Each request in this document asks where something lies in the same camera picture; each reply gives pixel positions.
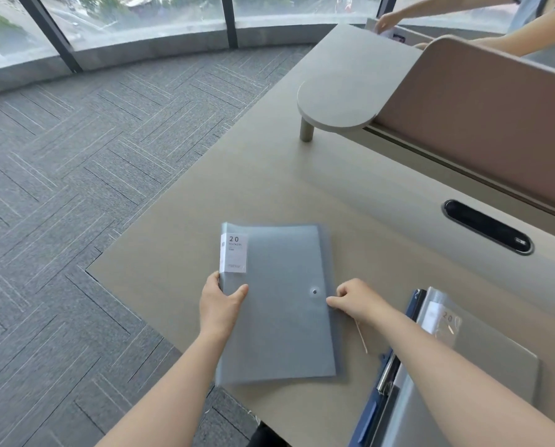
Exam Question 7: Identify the grey translucent snap folder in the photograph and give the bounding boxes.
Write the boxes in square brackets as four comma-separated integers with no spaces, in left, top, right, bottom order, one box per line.
[214,222,344,387]

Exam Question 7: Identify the beige elastic string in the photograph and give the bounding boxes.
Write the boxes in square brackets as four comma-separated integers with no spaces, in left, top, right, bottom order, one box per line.
[355,318,369,355]

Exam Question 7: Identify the person's right hand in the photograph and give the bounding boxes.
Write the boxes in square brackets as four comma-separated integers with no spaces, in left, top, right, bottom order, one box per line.
[326,278,393,329]

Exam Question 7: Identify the person's dark trousers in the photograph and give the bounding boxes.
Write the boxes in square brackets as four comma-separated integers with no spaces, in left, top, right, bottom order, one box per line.
[254,421,290,447]

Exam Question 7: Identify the brown desk divider panel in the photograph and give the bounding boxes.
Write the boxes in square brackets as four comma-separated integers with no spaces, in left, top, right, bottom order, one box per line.
[363,35,555,227]

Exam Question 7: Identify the black oval cable grommet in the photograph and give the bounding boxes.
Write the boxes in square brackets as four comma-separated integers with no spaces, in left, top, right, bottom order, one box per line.
[441,199,535,256]

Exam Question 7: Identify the person's right forearm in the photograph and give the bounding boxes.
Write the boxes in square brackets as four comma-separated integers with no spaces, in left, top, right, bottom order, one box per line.
[359,302,555,447]

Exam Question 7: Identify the person's left hand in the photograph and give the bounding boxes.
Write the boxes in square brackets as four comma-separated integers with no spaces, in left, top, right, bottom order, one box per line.
[199,271,250,340]

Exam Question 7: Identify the white folder label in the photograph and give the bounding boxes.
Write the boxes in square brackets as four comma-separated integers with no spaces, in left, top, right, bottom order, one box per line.
[219,233,248,274]

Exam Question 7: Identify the white packet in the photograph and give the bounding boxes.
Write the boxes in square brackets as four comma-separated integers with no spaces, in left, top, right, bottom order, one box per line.
[364,18,407,45]

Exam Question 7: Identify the blue clipboard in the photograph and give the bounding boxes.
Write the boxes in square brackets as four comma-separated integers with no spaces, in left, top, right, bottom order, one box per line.
[347,288,428,447]

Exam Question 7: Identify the person's left forearm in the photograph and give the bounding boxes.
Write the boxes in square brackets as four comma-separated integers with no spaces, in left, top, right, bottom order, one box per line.
[93,328,241,447]

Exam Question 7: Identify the pale grey document folder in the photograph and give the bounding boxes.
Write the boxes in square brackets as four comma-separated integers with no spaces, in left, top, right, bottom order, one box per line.
[375,365,450,447]

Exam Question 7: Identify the grey raised desk shelf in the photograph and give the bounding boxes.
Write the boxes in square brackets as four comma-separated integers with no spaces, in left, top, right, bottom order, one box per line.
[296,22,428,143]

